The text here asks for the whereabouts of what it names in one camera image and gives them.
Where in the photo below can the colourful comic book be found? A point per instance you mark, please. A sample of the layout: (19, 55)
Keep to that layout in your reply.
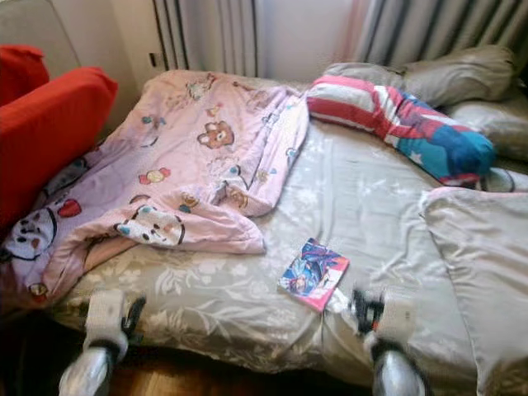
(313, 276)

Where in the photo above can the large beige floral pillow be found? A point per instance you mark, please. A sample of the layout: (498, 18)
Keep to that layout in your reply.
(478, 272)

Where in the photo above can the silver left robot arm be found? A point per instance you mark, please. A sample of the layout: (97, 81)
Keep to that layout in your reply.
(82, 375)

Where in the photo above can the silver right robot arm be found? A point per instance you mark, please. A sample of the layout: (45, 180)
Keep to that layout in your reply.
(396, 371)

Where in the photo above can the pink cartoon print blanket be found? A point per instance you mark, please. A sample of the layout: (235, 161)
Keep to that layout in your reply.
(198, 165)

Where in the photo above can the striped red blue bolster pillow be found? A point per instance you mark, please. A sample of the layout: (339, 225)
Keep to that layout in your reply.
(421, 132)

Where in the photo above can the white folded cloth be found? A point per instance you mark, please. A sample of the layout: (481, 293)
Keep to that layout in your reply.
(507, 180)

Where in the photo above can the large red sofa cushion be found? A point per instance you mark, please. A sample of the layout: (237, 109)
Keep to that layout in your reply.
(49, 132)

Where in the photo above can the grey floral pillow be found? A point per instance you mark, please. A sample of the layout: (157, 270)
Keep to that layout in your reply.
(491, 124)

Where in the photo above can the flat grey pillow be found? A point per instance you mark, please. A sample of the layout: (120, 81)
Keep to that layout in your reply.
(363, 74)

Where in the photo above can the small red cushion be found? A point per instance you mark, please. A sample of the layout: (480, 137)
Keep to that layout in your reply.
(18, 73)

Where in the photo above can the grey striped curtain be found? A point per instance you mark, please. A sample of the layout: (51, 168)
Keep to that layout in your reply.
(206, 33)
(437, 29)

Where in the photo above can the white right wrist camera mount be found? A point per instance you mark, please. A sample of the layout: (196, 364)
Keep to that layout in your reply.
(398, 318)

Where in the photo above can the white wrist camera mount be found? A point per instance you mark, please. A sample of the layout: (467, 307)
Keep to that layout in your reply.
(106, 318)
(398, 318)

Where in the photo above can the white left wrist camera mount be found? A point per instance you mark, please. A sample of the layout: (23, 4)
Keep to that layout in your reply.
(106, 318)

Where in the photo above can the small dark wall socket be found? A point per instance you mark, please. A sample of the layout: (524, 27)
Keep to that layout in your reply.
(154, 60)

